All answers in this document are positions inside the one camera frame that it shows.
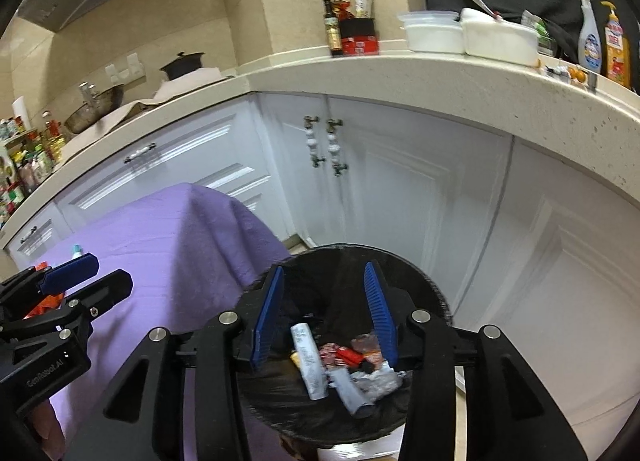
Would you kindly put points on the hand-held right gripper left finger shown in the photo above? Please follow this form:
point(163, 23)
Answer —
point(267, 321)

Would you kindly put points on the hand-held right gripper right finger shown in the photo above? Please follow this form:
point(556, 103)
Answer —
point(380, 311)

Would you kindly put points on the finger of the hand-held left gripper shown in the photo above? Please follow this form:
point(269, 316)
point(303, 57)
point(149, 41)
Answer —
point(70, 271)
point(107, 291)

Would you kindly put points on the small dark red-label bottle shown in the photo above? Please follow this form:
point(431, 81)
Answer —
point(347, 355)

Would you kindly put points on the black trash bin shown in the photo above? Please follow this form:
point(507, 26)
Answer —
point(325, 281)

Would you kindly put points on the clear plastic wrapper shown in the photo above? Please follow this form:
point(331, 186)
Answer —
point(380, 381)

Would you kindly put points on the small grey-white tube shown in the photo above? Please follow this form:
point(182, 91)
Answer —
point(350, 393)

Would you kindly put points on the white tube teal cap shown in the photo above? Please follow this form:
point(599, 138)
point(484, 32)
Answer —
point(77, 252)

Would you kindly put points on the orange plastic wrapper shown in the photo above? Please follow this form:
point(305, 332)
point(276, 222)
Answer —
point(42, 309)

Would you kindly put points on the purple tablecloth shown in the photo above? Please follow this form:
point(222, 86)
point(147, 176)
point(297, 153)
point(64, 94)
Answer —
point(175, 241)

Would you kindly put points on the rack of condiment jars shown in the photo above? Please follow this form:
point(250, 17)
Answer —
point(20, 176)

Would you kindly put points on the white kitchen cabinet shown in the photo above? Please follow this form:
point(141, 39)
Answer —
point(425, 191)

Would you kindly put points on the cooking oil bottle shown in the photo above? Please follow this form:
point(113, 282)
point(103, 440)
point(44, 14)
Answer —
point(54, 141)

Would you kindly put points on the steel wok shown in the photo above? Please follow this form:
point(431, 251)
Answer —
point(95, 111)

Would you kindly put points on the paper towel roll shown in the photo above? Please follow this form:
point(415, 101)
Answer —
point(19, 113)

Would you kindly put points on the beige stove cover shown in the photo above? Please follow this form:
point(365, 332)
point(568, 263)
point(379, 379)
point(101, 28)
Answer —
point(142, 108)

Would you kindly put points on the black pot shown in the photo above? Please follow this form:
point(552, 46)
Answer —
point(182, 67)

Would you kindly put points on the red box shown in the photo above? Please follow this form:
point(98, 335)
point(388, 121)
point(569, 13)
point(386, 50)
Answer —
point(361, 46)

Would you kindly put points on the white lidded plastic container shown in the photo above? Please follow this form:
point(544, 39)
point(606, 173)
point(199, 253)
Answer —
point(432, 36)

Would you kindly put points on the dark sauce bottle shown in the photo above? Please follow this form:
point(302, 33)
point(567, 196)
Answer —
point(333, 33)

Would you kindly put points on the black container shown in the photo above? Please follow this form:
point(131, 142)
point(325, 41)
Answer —
point(357, 28)

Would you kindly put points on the white plastic tub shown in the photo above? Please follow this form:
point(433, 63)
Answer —
point(500, 41)

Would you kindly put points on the small orange sweets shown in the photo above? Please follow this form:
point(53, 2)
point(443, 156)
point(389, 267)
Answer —
point(576, 74)

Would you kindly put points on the green packet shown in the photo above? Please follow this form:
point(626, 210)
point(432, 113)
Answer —
point(542, 36)

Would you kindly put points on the white spray bottle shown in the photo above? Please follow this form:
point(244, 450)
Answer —
point(590, 43)

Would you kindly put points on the orange dish soap bottle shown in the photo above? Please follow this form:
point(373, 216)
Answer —
point(616, 53)

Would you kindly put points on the white wall socket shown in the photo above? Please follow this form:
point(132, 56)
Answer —
point(136, 66)
point(112, 73)

